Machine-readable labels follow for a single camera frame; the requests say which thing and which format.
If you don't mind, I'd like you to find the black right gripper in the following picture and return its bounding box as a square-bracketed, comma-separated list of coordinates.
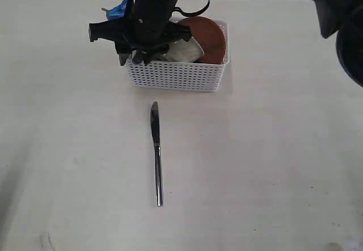
[88, 18, 191, 66]

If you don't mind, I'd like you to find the blue chips bag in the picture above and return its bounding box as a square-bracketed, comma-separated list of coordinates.
[105, 0, 128, 20]

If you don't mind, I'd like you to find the white floral ceramic bowl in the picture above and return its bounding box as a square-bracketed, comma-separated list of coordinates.
[157, 37, 205, 63]

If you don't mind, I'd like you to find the silver table knife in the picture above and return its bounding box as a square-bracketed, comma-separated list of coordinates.
[150, 101, 164, 207]

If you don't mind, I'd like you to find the brown wooden plate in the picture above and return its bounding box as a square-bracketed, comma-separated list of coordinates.
[178, 16, 226, 65]

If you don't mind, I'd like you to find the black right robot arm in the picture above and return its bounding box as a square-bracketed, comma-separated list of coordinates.
[88, 0, 362, 84]

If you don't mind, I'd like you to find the white perforated plastic basket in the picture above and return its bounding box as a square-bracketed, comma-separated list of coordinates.
[124, 19, 230, 92]

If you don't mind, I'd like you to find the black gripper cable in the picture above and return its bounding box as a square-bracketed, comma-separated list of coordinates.
[171, 0, 210, 18]

